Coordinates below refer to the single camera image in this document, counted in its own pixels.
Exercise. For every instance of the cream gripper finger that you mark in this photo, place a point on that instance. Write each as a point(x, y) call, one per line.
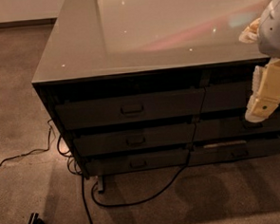
point(250, 33)
point(265, 96)

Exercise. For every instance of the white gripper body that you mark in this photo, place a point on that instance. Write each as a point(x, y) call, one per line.
point(274, 34)

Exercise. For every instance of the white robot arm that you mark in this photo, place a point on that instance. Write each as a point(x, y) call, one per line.
point(265, 31)

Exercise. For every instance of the dark grey drawer cabinet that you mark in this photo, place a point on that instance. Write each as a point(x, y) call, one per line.
point(102, 49)

